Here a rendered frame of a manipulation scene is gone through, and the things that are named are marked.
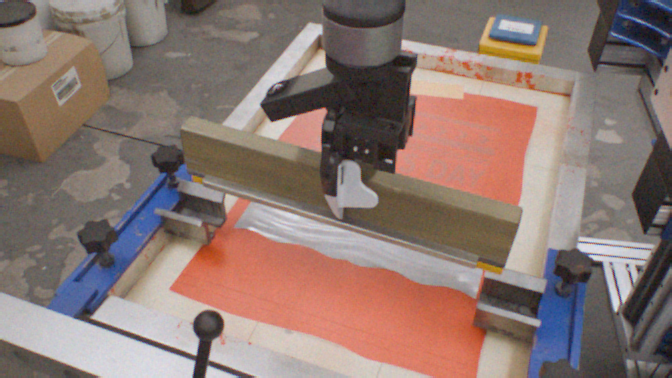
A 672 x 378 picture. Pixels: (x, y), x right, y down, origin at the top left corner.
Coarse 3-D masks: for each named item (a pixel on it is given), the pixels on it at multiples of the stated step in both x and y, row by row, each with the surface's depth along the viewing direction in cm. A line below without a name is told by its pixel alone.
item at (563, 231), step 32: (320, 32) 126; (288, 64) 117; (448, 64) 119; (480, 64) 117; (512, 64) 117; (256, 96) 109; (576, 96) 109; (256, 128) 107; (576, 128) 102; (576, 160) 96; (576, 192) 90; (576, 224) 86; (544, 256) 84; (128, 288) 81; (96, 320) 74; (128, 320) 74; (160, 320) 74; (192, 352) 70; (224, 352) 70; (256, 352) 70
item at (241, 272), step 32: (288, 128) 108; (224, 224) 90; (224, 256) 86; (256, 256) 86; (288, 256) 86; (320, 256) 86; (192, 288) 82; (224, 288) 82; (256, 288) 82; (288, 288) 82; (320, 288) 82; (256, 320) 78; (288, 320) 78
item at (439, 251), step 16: (208, 176) 76; (224, 192) 75; (240, 192) 74; (256, 192) 74; (288, 208) 73; (304, 208) 73; (336, 224) 71; (352, 224) 71; (368, 224) 71; (384, 240) 70; (400, 240) 69; (416, 240) 69; (448, 256) 68; (464, 256) 68
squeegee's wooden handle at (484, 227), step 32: (192, 128) 73; (224, 128) 73; (192, 160) 76; (224, 160) 73; (256, 160) 71; (288, 160) 70; (288, 192) 73; (320, 192) 71; (384, 192) 67; (416, 192) 66; (448, 192) 66; (384, 224) 70; (416, 224) 69; (448, 224) 67; (480, 224) 65; (512, 224) 64; (480, 256) 68
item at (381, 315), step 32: (480, 96) 115; (512, 128) 108; (512, 160) 101; (512, 192) 95; (352, 288) 82; (384, 288) 82; (416, 288) 82; (448, 288) 82; (320, 320) 78; (352, 320) 78; (384, 320) 78; (416, 320) 78; (448, 320) 78; (384, 352) 74; (416, 352) 74; (448, 352) 74; (480, 352) 74
